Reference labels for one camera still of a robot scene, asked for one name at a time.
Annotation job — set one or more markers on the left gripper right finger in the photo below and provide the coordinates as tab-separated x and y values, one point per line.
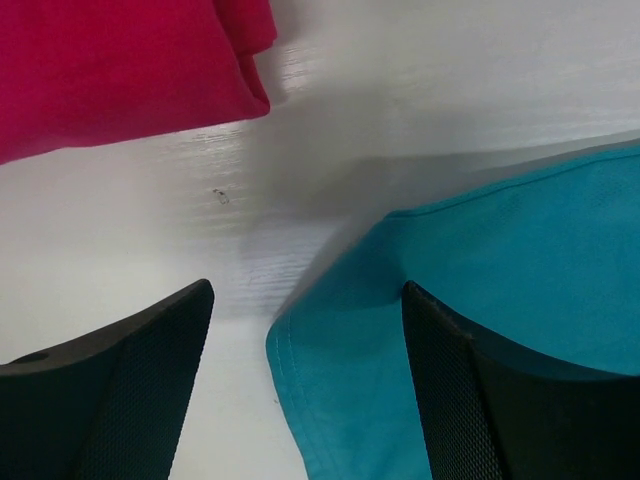
491	408

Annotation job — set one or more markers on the pink t-shirt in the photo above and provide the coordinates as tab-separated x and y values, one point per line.
90	73

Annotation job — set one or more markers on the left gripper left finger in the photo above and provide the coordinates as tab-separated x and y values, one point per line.
110	404

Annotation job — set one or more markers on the teal t-shirt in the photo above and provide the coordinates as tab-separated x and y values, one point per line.
549	259

